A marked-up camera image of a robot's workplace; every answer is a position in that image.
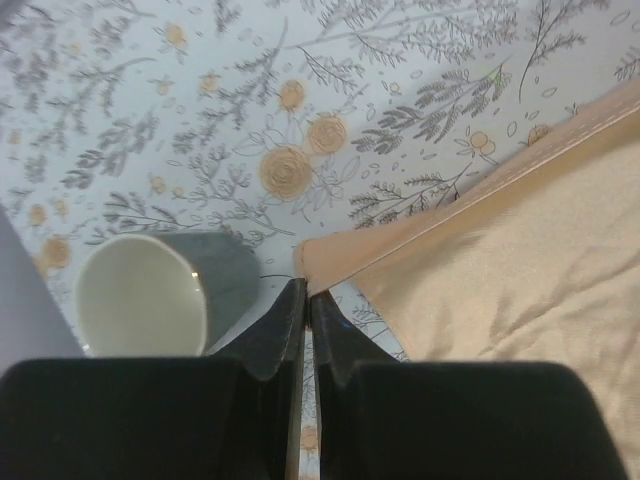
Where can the orange satin napkin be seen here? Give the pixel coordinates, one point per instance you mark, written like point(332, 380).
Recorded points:
point(540, 261)

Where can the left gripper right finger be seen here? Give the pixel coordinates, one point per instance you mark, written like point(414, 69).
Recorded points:
point(380, 418)

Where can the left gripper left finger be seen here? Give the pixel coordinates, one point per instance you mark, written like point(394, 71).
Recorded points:
point(231, 415)

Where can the grey mug white inside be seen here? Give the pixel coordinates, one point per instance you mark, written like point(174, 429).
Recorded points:
point(163, 294)

